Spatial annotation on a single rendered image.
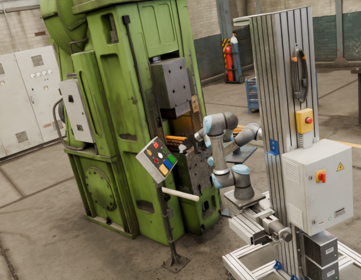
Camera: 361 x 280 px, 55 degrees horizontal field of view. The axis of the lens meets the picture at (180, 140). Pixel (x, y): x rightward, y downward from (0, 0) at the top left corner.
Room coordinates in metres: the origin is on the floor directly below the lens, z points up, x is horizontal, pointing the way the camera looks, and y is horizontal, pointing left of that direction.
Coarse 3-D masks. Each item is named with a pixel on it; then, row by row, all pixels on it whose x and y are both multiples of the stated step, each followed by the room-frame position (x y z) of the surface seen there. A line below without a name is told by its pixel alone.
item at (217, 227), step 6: (222, 216) 3.28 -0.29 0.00; (222, 222) 3.16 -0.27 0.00; (210, 228) 3.08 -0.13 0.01; (216, 228) 3.07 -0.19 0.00; (192, 234) 3.05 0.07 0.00; (204, 234) 3.00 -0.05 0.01; (210, 234) 2.99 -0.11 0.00; (216, 234) 2.97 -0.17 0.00; (198, 240) 2.93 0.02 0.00; (204, 240) 2.91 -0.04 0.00; (210, 240) 2.90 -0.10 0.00
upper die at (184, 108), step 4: (180, 104) 3.10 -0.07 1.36; (184, 104) 3.13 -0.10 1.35; (188, 104) 3.17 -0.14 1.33; (160, 108) 3.18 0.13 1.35; (164, 108) 3.14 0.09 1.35; (172, 108) 3.06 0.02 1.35; (176, 108) 3.05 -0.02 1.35; (180, 108) 3.09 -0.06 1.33; (184, 108) 3.13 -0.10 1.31; (188, 108) 3.16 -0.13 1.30; (164, 112) 3.14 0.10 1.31; (168, 112) 3.11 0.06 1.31; (172, 112) 3.07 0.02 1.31; (176, 112) 3.05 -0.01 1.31; (180, 112) 3.09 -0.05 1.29; (184, 112) 3.12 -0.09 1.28; (164, 116) 3.15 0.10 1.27; (168, 116) 3.11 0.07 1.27; (172, 116) 3.08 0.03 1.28; (176, 116) 3.04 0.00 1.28
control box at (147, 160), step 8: (152, 144) 2.66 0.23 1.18; (160, 144) 2.75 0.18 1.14; (144, 152) 2.51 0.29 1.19; (152, 152) 2.58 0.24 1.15; (160, 152) 2.66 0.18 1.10; (168, 152) 2.75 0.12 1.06; (144, 160) 2.49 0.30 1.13; (152, 160) 2.51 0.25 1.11; (160, 160) 2.58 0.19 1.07; (168, 160) 2.67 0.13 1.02; (176, 160) 2.75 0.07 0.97; (152, 168) 2.47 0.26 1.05; (152, 176) 2.48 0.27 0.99; (160, 176) 2.46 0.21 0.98
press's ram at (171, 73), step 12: (168, 60) 3.23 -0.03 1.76; (180, 60) 3.18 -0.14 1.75; (156, 72) 3.07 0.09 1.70; (168, 72) 3.05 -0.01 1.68; (180, 72) 3.15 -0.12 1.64; (156, 84) 3.09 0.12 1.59; (168, 84) 3.03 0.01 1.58; (180, 84) 3.13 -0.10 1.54; (168, 96) 3.01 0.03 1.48; (180, 96) 3.11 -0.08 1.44; (168, 108) 3.03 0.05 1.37
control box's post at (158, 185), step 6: (156, 186) 2.66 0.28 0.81; (162, 192) 2.66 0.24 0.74; (162, 198) 2.65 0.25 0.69; (162, 204) 2.64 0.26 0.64; (162, 210) 2.65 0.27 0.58; (168, 222) 2.65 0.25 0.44; (168, 228) 2.64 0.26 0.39; (168, 234) 2.65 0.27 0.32; (168, 240) 2.66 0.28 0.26; (174, 246) 2.66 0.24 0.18; (174, 252) 2.65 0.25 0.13; (174, 258) 2.64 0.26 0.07
